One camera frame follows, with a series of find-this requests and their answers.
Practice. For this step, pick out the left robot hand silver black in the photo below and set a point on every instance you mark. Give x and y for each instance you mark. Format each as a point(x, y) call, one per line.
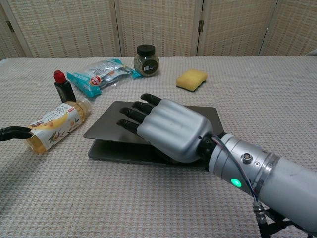
point(15, 134)

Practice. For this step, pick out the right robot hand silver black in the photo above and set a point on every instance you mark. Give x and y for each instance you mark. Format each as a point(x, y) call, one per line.
point(173, 129)

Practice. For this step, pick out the silver laptop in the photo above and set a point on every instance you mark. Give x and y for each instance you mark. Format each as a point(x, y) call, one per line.
point(109, 124)

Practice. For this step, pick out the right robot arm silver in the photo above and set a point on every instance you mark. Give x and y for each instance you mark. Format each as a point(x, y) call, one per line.
point(284, 178)

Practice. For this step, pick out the tea bottle with illustrated label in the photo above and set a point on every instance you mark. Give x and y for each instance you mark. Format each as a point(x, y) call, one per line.
point(57, 124)

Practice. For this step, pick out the yellow sponge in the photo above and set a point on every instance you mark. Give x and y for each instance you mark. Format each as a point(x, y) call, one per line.
point(190, 79)

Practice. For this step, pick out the black bottle with red cap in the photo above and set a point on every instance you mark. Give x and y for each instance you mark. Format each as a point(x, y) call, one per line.
point(65, 89)

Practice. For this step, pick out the glass jar with black lid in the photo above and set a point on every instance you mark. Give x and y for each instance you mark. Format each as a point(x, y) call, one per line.
point(146, 63)

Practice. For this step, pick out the beige woven tablecloth with fringe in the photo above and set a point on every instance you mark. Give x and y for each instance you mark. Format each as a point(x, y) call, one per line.
point(123, 198)

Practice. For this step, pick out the teal and silver snack bag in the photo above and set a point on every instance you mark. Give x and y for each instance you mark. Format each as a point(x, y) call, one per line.
point(99, 74)

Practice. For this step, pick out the woven folding screen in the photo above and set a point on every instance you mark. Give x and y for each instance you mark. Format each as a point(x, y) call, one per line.
point(158, 24)

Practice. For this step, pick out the brass screen hinge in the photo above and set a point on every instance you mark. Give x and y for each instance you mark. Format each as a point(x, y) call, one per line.
point(200, 25)
point(10, 26)

